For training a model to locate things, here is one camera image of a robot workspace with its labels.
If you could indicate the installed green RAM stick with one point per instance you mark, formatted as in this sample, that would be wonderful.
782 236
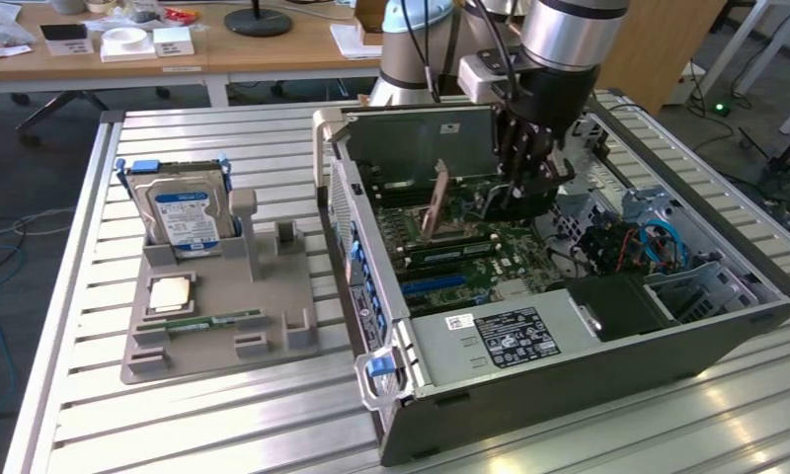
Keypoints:
458 252

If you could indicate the white card with red label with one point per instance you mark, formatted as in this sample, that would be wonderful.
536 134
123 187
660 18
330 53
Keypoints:
7 51

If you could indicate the white paper stack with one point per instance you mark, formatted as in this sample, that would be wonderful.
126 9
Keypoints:
356 44

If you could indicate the white box with black top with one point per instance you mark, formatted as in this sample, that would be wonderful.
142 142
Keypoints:
70 39

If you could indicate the graphics card with metal bracket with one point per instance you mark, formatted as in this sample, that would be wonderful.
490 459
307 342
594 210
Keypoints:
438 197

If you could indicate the grey power supply unit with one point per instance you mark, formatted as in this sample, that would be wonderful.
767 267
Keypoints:
444 358

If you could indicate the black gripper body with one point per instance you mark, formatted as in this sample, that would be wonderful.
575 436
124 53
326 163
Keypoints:
554 99

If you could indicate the hard disk in blue caddy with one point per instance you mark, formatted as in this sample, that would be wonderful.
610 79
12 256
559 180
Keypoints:
184 217

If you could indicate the clear plastic bag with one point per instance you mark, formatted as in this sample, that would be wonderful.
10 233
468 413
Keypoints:
0 24

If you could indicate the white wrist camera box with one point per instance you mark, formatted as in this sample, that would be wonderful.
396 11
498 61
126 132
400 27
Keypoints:
482 79

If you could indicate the CPU socket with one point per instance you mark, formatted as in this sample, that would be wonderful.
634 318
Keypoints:
462 232

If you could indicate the grey plastic parts rack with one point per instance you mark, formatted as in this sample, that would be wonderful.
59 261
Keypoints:
238 296

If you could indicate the plain white box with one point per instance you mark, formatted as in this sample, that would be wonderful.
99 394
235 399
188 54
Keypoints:
174 42

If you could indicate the brown cardboard box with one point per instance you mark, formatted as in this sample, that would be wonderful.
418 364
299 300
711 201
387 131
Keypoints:
370 17

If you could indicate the metal disk bay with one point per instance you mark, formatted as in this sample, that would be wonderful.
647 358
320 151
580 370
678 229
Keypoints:
699 296

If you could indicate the red small item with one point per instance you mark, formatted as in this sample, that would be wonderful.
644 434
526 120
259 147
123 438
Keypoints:
179 16

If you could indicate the device with green light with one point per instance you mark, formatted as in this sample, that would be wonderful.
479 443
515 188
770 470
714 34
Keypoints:
720 107

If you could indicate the dark grey open PC case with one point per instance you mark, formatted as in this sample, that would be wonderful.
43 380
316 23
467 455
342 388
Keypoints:
567 390

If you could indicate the green loose RAM stick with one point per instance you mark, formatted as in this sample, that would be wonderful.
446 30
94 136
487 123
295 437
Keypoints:
198 322

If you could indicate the white box with tape roll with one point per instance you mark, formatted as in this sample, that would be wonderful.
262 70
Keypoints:
128 44

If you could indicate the green motherboard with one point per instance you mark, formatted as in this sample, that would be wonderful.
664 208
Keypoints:
514 257

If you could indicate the wooden desk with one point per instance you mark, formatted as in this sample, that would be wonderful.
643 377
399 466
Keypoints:
263 54

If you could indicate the wooden cabinet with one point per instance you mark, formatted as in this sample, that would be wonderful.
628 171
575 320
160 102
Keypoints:
666 44

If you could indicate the black round lamp base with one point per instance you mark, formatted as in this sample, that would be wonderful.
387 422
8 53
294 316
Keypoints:
259 23

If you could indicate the black office chair base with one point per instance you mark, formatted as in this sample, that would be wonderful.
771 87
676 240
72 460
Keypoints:
59 106

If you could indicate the CPU chip with metal lid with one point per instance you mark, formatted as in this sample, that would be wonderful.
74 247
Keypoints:
170 295

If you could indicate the perforated metal drive cage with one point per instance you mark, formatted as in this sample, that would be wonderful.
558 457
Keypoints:
594 207

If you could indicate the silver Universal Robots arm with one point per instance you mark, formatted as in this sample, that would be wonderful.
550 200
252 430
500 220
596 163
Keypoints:
567 29

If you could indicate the blue expansion slot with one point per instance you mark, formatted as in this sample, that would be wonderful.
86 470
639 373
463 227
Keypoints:
435 285

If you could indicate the blue case latch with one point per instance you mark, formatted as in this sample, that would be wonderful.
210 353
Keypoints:
379 369

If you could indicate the blue slot retention clip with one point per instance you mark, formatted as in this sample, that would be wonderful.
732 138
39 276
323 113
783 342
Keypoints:
374 307
368 287
363 269
382 328

